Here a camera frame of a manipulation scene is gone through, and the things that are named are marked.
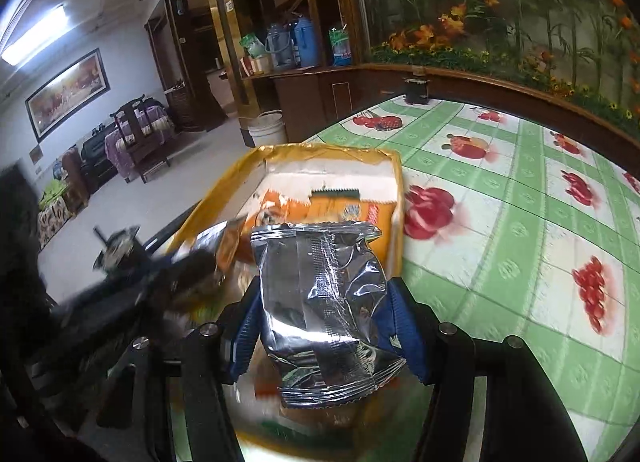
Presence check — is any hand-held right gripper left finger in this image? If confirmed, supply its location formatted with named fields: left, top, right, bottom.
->
left=125, top=289, right=262, bottom=462

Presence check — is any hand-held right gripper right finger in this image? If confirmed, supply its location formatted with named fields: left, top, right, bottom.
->
left=385, top=278, right=588, bottom=462

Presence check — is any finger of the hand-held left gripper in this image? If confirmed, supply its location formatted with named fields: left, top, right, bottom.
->
left=145, top=248, right=227, bottom=304

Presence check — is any smooth silver foil packet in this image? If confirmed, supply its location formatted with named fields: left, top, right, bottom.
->
left=249, top=221, right=408, bottom=409

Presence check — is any large orange snack packet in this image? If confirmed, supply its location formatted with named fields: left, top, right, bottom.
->
left=240, top=189, right=313, bottom=263

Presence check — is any white foam tray yellow tape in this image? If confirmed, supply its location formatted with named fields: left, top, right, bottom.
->
left=165, top=141, right=406, bottom=445

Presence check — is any orange cracker pack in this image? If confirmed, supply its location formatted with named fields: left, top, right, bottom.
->
left=307, top=198, right=402, bottom=255

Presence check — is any fruit print tablecloth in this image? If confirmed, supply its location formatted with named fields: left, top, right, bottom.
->
left=300, top=95, right=640, bottom=462

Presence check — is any floral patterned box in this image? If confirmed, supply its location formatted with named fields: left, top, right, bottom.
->
left=37, top=179, right=77, bottom=249

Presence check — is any wooden chair purple cloth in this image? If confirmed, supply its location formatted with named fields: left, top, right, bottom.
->
left=105, top=94, right=177, bottom=184

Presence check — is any yellow green cracker pack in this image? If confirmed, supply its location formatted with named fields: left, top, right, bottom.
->
left=310, top=187, right=362, bottom=201

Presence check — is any black suitcase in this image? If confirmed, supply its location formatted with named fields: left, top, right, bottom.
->
left=79, top=129, right=119, bottom=179

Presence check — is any white plastic bucket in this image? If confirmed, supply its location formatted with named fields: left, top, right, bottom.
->
left=247, top=111, right=289, bottom=148

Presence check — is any wicker basket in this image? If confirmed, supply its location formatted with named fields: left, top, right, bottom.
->
left=167, top=82, right=194, bottom=131

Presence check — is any wooden cabinet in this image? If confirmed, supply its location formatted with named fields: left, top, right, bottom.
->
left=242, top=64, right=417, bottom=144

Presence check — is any small black box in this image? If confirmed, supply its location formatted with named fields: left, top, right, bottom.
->
left=403, top=76, right=432, bottom=106

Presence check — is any green white plastic bag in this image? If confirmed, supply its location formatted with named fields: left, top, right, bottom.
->
left=328, top=27, right=354, bottom=68
left=239, top=34, right=267, bottom=59

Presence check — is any grey blue plastic jug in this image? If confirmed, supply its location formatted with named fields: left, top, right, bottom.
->
left=264, top=22, right=296, bottom=69

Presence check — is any ceiling light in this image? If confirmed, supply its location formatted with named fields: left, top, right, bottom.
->
left=0, top=4, right=69, bottom=66

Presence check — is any glass flower display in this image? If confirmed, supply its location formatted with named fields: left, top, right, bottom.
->
left=350, top=0, right=640, bottom=132

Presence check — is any framed wall picture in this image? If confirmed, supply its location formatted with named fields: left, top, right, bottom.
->
left=24, top=48, right=110, bottom=143

